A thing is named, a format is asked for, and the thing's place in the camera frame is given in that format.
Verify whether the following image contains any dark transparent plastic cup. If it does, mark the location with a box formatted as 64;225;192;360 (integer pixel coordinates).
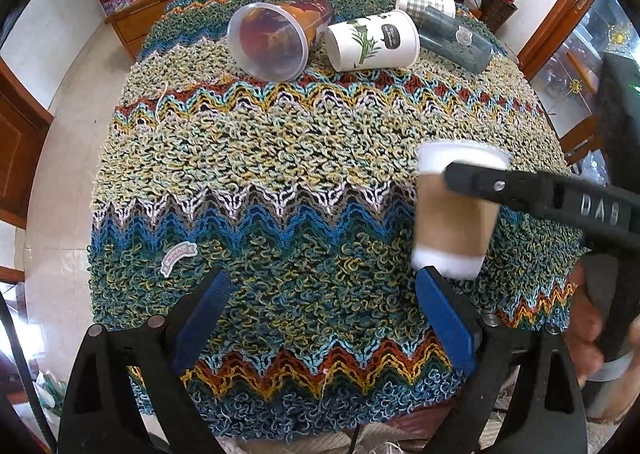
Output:
418;6;492;74

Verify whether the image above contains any brown sleeved white paper cup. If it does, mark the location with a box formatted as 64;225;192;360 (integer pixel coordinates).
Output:
411;140;511;280

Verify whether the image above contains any white cup with plant print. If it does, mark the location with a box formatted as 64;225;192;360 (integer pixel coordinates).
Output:
324;10;420;73

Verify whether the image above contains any wooden framed glass door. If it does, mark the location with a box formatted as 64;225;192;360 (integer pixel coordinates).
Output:
518;0;639;165

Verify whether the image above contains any colourful zigzag knitted table cloth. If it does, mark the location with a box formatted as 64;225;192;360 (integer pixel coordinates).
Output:
89;0;566;441

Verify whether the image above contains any brown wooden door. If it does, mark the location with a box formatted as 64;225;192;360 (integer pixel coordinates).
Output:
0;61;53;230

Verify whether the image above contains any white grey checkered cup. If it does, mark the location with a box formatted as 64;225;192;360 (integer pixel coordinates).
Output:
395;0;457;26

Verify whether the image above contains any small wooden drawer cabinet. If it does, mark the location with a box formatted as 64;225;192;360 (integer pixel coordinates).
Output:
104;0;172;61

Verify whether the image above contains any dark wicker bin red lid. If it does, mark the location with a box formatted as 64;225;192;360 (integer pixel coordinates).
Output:
480;0;518;32

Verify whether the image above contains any person's right hand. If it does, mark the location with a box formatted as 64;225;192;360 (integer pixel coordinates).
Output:
564;262;603;388

